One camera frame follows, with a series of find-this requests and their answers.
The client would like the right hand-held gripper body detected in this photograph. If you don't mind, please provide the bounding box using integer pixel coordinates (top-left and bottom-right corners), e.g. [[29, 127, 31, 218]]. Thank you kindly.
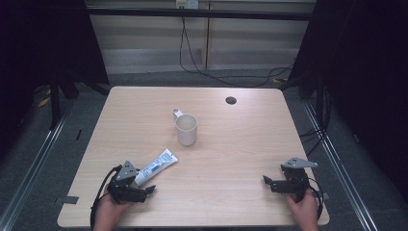
[[270, 157, 319, 204]]

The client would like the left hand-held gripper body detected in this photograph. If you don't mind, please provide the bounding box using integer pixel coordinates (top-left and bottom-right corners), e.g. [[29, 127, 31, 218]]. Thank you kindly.
[[106, 160, 149, 204]]

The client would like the white and blue toothpaste tube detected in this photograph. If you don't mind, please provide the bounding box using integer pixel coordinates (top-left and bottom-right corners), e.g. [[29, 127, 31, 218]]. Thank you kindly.
[[134, 148, 179, 188]]

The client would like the person's left hand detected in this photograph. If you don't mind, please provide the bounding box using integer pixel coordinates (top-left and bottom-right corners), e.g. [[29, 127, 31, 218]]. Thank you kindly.
[[93, 186, 135, 225]]

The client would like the person's right hand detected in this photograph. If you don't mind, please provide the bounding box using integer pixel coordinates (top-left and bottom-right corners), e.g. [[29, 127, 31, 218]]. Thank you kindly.
[[284, 188, 319, 225]]

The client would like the grey tape strip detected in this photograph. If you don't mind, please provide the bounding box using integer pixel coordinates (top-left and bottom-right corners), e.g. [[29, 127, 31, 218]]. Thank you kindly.
[[53, 194, 80, 206]]

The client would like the black curtain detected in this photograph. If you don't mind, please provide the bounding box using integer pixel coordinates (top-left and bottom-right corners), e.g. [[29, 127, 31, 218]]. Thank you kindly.
[[288, 0, 408, 203], [0, 0, 110, 155]]

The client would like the black horizontal bar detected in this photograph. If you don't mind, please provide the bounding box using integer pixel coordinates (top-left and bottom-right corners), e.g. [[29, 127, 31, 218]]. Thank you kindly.
[[86, 7, 315, 22]]

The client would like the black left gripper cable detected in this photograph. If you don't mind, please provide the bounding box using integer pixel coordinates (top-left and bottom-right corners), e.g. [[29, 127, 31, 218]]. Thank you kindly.
[[89, 165, 123, 231]]

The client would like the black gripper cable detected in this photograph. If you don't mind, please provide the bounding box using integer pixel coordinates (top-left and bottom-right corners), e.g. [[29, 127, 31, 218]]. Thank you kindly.
[[89, 165, 123, 231], [307, 177, 325, 221]]

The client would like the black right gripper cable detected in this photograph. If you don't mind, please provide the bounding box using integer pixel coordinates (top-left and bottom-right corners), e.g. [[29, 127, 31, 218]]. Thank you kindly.
[[307, 177, 325, 221]]

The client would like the metal floor rail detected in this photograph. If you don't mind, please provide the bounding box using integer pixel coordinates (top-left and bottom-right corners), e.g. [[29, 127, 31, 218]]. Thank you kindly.
[[301, 99, 381, 231], [0, 102, 75, 231]]

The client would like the bundle of black floor cables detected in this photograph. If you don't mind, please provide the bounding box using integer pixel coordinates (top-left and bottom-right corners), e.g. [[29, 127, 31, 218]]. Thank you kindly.
[[298, 86, 333, 159]]

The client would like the white cup with handle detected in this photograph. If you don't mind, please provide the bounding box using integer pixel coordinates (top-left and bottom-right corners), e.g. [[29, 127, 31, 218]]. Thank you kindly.
[[171, 107, 199, 147]]

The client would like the long black hanging cable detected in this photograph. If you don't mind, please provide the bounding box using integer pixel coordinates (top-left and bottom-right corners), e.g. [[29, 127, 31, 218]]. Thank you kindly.
[[178, 15, 295, 89]]

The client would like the white wall socket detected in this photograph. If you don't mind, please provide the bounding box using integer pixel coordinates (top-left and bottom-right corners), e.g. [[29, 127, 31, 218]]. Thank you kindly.
[[175, 0, 200, 10]]

